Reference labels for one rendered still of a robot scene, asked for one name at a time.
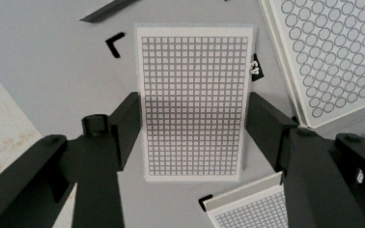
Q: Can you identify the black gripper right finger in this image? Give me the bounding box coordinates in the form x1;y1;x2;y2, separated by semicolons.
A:
246;92;365;228

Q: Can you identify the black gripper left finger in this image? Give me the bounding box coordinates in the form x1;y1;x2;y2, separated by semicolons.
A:
0;92;141;228

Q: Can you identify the grey deck plate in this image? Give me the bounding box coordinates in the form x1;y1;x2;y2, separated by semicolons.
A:
0;0;209;228

